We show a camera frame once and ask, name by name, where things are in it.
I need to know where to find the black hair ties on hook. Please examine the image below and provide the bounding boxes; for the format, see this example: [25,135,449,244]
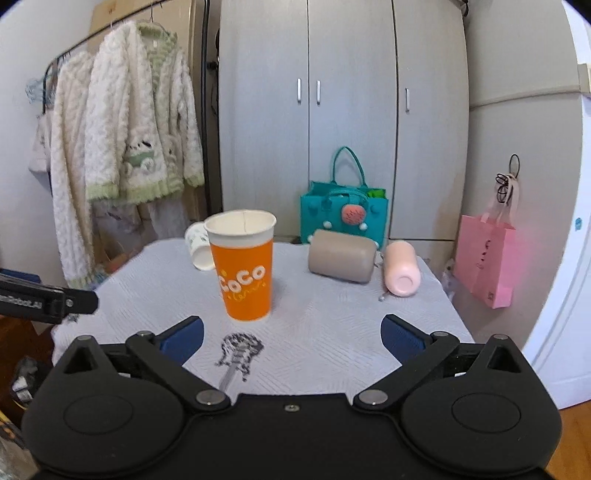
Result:
[496,154,522,204]

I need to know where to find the white fluffy robe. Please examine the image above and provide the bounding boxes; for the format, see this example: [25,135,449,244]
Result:
[48,51,100,289]

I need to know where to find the taupe plastic cup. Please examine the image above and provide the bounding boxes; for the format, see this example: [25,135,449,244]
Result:
[308,229,378,284]

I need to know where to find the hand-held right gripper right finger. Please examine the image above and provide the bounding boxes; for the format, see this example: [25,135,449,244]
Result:
[353,314,532,413]

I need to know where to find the teal felt handbag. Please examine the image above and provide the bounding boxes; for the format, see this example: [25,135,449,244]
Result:
[300,146,389,252]

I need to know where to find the white fluffy green-trimmed jacket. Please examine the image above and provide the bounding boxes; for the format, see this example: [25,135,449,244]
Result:
[85,21,206,206]

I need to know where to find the pink bottle lying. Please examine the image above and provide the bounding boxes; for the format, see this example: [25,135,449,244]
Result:
[383,240,422,296]

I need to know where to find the black metal clothes rack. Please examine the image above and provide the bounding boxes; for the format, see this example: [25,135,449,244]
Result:
[41,0,214,222]

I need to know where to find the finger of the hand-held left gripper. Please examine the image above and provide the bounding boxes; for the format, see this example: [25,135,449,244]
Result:
[41,287,100,323]

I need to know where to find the crumpled plastic bag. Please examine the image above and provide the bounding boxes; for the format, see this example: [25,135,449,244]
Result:
[9,355,47,409]

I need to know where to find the white paper cup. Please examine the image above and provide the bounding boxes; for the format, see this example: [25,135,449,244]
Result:
[185,222,216,271]

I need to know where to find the white guitar-print tablecloth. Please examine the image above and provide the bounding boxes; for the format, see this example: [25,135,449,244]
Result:
[51,237,476,402]

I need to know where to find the grey wardrobe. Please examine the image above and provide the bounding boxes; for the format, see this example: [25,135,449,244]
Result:
[218,0,469,243]

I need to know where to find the pink paper shopping bag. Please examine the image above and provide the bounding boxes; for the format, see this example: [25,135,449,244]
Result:
[452,173,520,309]

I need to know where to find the orange paper cup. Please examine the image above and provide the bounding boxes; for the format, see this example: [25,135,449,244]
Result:
[204,210,278,322]

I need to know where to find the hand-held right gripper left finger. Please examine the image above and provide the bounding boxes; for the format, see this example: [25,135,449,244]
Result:
[53,316,232,414]

